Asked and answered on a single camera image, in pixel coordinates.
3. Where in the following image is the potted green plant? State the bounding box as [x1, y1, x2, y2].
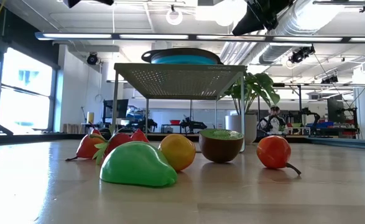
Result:
[224, 72, 282, 146]

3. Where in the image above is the person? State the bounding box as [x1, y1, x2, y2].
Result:
[258, 105, 289, 135]

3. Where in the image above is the white ring lamp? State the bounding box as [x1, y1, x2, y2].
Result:
[165, 8, 183, 26]

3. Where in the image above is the long overhead light bar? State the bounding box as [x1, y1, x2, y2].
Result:
[34, 30, 365, 44]

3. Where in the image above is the large bright window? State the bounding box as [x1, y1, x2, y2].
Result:
[0, 46, 57, 131]

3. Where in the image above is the dark background monitor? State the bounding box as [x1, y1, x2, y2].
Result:
[326, 98, 344, 124]

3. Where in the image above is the orange toy peach with stem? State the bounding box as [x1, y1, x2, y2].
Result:
[65, 133, 106, 162]

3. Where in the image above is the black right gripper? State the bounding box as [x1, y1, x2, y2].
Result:
[231, 0, 295, 37]

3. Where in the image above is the black ceiling spotlight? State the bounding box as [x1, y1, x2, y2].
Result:
[86, 52, 99, 66]

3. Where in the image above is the orange yellow toy pear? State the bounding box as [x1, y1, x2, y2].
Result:
[159, 133, 197, 172]

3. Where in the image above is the black ceiling camera rig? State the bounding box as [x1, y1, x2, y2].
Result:
[289, 45, 316, 64]

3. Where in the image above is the green toy pear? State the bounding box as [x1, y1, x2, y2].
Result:
[99, 141, 178, 189]

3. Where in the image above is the red orange toy persimmon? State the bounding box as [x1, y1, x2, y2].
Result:
[256, 135, 302, 176]

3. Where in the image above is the toy kiwi half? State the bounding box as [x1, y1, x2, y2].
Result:
[198, 128, 245, 164]

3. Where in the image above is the blue background bin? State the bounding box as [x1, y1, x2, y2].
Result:
[312, 121, 335, 129]

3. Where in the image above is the black ceiling track fixture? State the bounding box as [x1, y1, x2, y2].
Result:
[312, 0, 365, 13]

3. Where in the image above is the black computer monitor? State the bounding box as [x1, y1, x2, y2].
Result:
[103, 98, 129, 119]

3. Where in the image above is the black aluminium table frame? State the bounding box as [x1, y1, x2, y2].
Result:
[0, 133, 365, 152]

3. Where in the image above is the blue collapsible colander bowl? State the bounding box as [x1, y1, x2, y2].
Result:
[141, 47, 223, 65]

